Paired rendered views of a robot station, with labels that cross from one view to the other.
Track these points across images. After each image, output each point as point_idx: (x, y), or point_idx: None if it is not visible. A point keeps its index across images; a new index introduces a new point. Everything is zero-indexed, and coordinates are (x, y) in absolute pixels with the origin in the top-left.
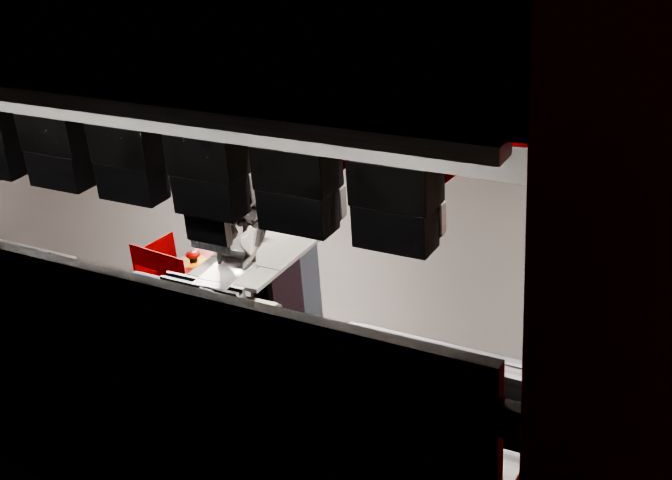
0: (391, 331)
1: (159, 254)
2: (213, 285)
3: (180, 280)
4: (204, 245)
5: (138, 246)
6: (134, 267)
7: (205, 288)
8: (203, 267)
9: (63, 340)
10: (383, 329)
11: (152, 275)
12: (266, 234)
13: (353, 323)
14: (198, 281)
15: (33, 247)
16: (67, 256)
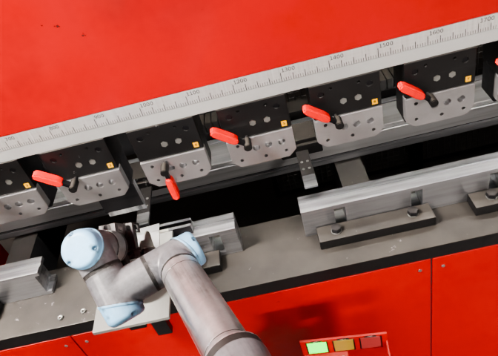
0: (6, 278)
1: (334, 337)
2: (140, 230)
3: (170, 222)
4: (133, 208)
5: (370, 334)
6: (386, 348)
7: (142, 223)
8: (165, 242)
9: None
10: (12, 277)
11: (214, 231)
12: (145, 308)
13: (34, 271)
14: (155, 228)
15: (353, 199)
16: (309, 208)
